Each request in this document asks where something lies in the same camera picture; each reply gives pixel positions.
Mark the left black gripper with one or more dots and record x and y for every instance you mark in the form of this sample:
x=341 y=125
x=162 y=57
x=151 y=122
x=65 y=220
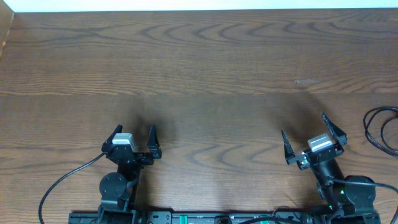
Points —
x=154 y=151

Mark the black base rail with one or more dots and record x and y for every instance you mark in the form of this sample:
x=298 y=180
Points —
x=281 y=216

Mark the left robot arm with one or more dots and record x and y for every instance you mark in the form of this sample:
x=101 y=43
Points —
x=119 y=189

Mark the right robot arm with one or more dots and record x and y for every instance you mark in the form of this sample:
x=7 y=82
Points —
x=350 y=199

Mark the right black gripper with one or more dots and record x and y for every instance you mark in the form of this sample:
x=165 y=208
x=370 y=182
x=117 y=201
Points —
x=303 y=161

